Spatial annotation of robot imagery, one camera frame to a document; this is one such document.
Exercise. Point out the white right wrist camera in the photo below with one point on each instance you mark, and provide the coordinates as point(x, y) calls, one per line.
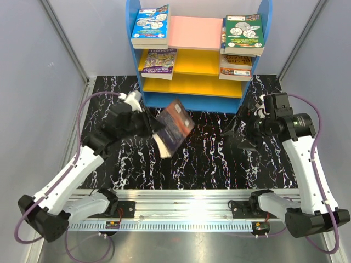
point(260, 110)

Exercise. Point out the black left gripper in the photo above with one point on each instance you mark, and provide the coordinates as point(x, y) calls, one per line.
point(151, 125)

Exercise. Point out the lime green treehouse book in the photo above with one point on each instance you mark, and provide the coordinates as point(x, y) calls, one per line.
point(149, 46)

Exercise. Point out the dark tale of two cities book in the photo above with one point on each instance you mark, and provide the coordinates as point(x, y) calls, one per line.
point(177, 126)

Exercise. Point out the light blue 26-storey book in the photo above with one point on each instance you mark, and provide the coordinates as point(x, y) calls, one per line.
point(151, 26)

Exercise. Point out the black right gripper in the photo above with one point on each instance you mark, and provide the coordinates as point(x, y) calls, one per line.
point(251, 137)

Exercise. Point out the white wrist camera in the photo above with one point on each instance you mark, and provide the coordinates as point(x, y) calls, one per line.
point(133, 99)
point(260, 110)

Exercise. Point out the yellow 130-storey treehouse book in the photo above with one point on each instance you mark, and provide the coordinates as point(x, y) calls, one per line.
point(235, 67)

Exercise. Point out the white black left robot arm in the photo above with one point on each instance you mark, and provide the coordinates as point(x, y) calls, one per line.
point(48, 211)

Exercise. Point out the small circuit board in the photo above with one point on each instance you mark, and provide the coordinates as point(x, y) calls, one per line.
point(263, 226)
point(115, 225)

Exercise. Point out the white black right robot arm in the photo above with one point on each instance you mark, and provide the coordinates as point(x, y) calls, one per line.
point(317, 211)

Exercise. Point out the aluminium mounting rail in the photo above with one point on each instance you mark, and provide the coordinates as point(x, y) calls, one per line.
point(182, 205)

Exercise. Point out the blue pink yellow bookshelf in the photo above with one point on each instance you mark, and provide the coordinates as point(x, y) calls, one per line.
point(195, 80)

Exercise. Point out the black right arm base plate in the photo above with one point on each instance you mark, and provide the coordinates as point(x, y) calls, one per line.
point(242, 210)

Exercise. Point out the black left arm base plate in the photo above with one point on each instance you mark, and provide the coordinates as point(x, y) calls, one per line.
point(124, 209)

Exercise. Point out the purple treehouse book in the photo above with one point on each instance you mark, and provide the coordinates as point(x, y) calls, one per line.
point(159, 63)

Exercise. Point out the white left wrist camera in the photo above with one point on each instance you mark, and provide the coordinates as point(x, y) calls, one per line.
point(133, 99)

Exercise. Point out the left small circuit board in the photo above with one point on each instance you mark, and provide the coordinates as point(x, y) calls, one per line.
point(115, 225)

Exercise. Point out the slotted grey cable duct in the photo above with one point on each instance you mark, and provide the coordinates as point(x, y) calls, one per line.
point(165, 226)

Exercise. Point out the right small circuit board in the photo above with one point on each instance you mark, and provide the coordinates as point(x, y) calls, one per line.
point(263, 226)

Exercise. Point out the blue 91-storey treehouse book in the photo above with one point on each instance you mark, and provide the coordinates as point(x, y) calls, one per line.
point(223, 37)

